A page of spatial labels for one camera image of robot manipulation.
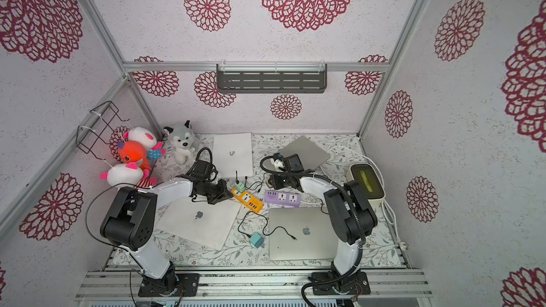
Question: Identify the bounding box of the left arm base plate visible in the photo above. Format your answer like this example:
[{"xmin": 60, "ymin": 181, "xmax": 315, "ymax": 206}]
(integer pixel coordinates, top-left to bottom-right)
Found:
[{"xmin": 137, "ymin": 273, "xmax": 200, "ymax": 297}]

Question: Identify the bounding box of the silver laptop back right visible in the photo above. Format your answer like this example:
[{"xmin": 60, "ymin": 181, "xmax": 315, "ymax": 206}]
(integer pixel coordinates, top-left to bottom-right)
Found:
[{"xmin": 279, "ymin": 136, "xmax": 331, "ymax": 170}]

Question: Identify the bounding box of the black wire basket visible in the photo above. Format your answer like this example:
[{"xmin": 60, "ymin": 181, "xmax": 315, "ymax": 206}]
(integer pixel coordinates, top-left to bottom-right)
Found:
[{"xmin": 75, "ymin": 100, "xmax": 130, "ymax": 161}]

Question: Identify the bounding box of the purple power strip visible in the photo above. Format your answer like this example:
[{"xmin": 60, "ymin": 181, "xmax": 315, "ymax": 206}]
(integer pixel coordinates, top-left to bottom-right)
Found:
[{"xmin": 264, "ymin": 190, "xmax": 301, "ymax": 208}]

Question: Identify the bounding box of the grey husky plush toy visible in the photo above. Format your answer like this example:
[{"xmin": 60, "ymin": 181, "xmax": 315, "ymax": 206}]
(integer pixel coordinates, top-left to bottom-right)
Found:
[{"xmin": 164, "ymin": 120, "xmax": 201, "ymax": 165}]

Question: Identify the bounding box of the orange power strip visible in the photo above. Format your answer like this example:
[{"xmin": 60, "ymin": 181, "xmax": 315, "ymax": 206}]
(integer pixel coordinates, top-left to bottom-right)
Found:
[{"xmin": 232, "ymin": 188, "xmax": 264, "ymax": 213}]

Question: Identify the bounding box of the cream box green display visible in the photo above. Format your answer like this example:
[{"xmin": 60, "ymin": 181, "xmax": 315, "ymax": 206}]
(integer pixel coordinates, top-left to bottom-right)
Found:
[{"xmin": 347, "ymin": 163, "xmax": 385, "ymax": 200}]

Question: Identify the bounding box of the green charger plug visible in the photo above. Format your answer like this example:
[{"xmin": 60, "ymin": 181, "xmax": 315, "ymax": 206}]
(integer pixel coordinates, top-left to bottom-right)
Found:
[{"xmin": 235, "ymin": 182, "xmax": 246, "ymax": 193}]

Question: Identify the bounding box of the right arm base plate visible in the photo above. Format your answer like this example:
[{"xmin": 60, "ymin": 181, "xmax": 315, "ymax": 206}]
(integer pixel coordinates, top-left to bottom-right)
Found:
[{"xmin": 308, "ymin": 270, "xmax": 371, "ymax": 296}]

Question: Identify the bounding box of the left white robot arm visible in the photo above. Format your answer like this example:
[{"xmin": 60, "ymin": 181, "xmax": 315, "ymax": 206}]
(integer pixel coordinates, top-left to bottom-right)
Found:
[{"xmin": 100, "ymin": 162, "xmax": 233, "ymax": 280}]

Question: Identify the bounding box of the grey metal wall shelf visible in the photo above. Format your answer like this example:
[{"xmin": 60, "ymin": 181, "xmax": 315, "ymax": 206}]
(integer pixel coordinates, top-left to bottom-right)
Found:
[{"xmin": 216, "ymin": 63, "xmax": 328, "ymax": 94}]

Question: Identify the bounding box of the white pink plush top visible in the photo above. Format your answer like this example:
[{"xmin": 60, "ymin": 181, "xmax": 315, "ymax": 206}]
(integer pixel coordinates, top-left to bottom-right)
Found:
[{"xmin": 123, "ymin": 127, "xmax": 164, "ymax": 151}]

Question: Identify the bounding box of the floral table mat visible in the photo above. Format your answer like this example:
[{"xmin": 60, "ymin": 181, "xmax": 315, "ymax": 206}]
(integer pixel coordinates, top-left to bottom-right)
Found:
[{"xmin": 154, "ymin": 134, "xmax": 405, "ymax": 268}]

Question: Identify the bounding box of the white pink plush striped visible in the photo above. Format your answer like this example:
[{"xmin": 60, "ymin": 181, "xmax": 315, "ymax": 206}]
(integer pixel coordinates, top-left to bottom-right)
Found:
[{"xmin": 100, "ymin": 162, "xmax": 158, "ymax": 188}]

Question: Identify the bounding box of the teal charger plug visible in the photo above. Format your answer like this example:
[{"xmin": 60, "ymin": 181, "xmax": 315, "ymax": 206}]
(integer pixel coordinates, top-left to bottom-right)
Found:
[{"xmin": 249, "ymin": 233, "xmax": 264, "ymax": 249}]

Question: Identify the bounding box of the black charger cable front laptop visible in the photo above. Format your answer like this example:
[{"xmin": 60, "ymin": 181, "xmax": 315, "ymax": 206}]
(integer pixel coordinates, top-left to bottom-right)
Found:
[{"xmin": 236, "ymin": 209, "xmax": 298, "ymax": 241}]

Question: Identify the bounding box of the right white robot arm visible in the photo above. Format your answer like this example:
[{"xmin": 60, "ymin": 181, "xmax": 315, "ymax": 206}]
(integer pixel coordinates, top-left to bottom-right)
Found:
[{"xmin": 260, "ymin": 153, "xmax": 378, "ymax": 279}]

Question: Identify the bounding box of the white laptop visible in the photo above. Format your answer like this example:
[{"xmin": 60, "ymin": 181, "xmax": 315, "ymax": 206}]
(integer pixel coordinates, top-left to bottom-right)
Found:
[
  {"xmin": 156, "ymin": 198, "xmax": 242, "ymax": 250},
  {"xmin": 213, "ymin": 133, "xmax": 253, "ymax": 179}
]

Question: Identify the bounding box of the white power cable right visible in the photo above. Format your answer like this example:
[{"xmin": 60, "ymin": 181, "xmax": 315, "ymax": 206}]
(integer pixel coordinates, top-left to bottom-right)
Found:
[{"xmin": 328, "ymin": 144, "xmax": 408, "ymax": 252}]

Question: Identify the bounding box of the white laptop front left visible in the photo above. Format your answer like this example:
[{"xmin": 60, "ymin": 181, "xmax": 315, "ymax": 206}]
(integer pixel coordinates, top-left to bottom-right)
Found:
[{"xmin": 156, "ymin": 198, "xmax": 242, "ymax": 250}]

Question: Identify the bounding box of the white laptop back left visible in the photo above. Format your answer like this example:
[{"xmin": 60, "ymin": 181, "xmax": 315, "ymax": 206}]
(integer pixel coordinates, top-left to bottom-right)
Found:
[{"xmin": 213, "ymin": 133, "xmax": 253, "ymax": 179}]

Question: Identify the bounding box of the orange fox plush toy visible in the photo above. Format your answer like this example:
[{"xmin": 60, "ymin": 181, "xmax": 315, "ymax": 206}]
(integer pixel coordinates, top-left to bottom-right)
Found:
[{"xmin": 117, "ymin": 141, "xmax": 152, "ymax": 171}]

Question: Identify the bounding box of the aluminium front rail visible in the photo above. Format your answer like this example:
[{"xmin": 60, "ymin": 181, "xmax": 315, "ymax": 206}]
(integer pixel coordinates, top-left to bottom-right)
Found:
[{"xmin": 74, "ymin": 269, "xmax": 433, "ymax": 306}]

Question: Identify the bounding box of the silver laptop front right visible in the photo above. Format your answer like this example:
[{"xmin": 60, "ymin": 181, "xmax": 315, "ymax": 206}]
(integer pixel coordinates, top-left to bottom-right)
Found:
[{"xmin": 268, "ymin": 207, "xmax": 338, "ymax": 261}]

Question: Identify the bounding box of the silver laptop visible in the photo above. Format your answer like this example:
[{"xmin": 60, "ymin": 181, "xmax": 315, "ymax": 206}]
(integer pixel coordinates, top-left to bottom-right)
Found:
[
  {"xmin": 268, "ymin": 207, "xmax": 338, "ymax": 261},
  {"xmin": 279, "ymin": 136, "xmax": 331, "ymax": 170}
]

